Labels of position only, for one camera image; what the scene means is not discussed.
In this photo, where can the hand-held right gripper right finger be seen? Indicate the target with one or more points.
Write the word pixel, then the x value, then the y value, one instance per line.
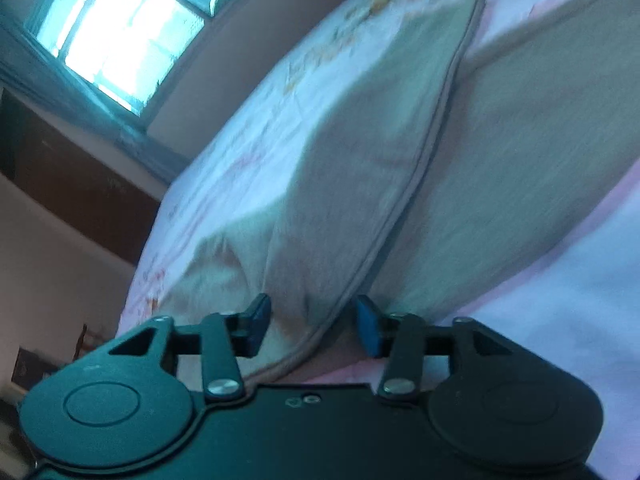
pixel 368 329

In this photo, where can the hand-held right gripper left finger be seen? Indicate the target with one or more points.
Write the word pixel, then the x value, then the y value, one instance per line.
pixel 258 321

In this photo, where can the beige pants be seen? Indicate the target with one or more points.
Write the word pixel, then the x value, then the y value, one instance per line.
pixel 350 160

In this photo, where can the pink floral bed sheet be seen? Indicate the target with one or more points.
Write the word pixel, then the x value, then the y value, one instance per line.
pixel 575 310

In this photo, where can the brown wooden wardrobe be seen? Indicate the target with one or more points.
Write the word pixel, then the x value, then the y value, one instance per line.
pixel 65 180

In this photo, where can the window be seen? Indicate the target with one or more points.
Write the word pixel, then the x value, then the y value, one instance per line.
pixel 125 25

